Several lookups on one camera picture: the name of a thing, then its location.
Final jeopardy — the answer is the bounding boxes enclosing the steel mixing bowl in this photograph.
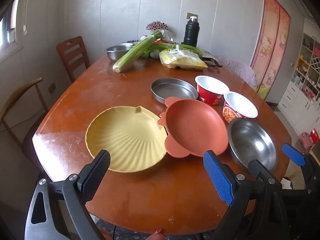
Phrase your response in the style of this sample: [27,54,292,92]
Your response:
[227,118,278,171]

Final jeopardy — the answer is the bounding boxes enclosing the terracotta bear-shaped plate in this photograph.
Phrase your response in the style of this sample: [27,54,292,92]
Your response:
[158,96,228,158]

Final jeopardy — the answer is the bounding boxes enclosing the red paper bowl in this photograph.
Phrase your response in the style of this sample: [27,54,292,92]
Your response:
[222,92,258,123]
[195,75,229,105]

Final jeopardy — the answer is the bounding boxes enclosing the yellow shell-shaped plate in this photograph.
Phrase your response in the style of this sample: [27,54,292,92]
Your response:
[85,106,167,173]

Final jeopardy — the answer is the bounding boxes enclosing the steel round pan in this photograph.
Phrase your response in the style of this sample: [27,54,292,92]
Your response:
[150,77,199,104]

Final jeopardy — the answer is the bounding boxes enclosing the person left hand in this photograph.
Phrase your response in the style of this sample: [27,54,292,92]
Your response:
[146,229,166,240]

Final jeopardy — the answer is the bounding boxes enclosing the pink piggy toy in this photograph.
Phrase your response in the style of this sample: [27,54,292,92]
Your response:
[298,132,313,152]

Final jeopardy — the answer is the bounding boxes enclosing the white shelf cabinet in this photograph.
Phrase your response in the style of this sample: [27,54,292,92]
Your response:
[278,18,319,134]

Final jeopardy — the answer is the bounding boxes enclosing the pink cloth on chair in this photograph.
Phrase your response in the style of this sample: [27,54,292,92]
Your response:
[218,56,258,89]

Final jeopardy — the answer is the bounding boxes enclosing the pink cartoon door curtain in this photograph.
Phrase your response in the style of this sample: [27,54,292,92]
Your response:
[251,0,291,100]

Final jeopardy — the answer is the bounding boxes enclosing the curved light wooden chair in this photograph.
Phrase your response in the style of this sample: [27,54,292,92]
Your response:
[1,77,49,149]

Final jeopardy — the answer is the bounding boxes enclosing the black folding stand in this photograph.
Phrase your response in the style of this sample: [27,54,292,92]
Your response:
[201,57,222,68]

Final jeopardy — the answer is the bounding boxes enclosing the bagged yellow noodles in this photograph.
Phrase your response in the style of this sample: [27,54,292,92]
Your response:
[159,46,208,70]

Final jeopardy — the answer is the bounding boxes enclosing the brown slatted wooden chair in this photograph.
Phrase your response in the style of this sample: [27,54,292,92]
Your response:
[56,36,90,83]

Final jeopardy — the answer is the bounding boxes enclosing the celery bunch front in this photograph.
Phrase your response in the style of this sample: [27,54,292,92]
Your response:
[112,30,163,73]

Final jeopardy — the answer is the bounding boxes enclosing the celery bunch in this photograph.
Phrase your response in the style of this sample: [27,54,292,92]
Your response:
[112,30,163,73]
[140,42,203,58]

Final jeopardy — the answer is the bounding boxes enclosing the celery bunch rear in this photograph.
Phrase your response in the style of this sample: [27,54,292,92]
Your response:
[140,42,203,58]

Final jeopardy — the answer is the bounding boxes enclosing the steel bowl at rear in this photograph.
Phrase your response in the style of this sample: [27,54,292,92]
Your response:
[105,43,134,62]

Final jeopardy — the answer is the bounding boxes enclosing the black thermos bottle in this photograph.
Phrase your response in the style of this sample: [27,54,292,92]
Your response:
[183,16,200,47]

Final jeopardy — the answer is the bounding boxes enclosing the window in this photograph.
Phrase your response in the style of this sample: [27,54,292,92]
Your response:
[1,0,23,60]

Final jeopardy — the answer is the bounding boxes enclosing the dried flower bouquet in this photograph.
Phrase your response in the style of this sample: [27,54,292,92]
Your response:
[146,21,169,34]

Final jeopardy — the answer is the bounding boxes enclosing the lower wall socket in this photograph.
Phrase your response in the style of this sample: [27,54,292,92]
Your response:
[48,83,56,94]

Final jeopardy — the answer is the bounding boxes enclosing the wall power outlet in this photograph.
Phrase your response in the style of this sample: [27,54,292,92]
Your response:
[186,12,198,19]

